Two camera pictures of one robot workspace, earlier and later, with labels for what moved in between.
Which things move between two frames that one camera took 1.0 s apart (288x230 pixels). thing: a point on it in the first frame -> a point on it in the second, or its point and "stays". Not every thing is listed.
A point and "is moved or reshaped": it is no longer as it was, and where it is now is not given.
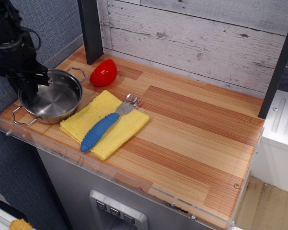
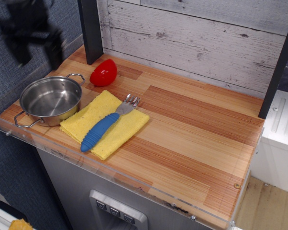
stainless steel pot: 54,103 is moved or reshaped
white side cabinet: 275,160 stays
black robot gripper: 17,58 -> 27,21
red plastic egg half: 104,74 stays
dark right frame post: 281,64 stays
